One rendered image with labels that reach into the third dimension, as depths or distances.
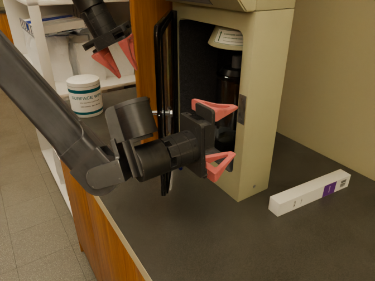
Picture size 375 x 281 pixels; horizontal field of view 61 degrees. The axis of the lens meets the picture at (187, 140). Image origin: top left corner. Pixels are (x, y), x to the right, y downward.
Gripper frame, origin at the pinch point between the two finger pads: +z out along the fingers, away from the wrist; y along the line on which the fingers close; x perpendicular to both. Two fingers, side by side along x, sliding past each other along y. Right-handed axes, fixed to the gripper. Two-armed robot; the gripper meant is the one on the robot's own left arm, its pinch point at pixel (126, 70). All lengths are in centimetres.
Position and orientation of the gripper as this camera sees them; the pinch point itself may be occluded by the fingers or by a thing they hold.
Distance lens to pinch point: 75.3
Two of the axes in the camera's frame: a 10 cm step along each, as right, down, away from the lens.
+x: -0.6, 4.8, -8.8
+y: -9.0, 3.4, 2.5
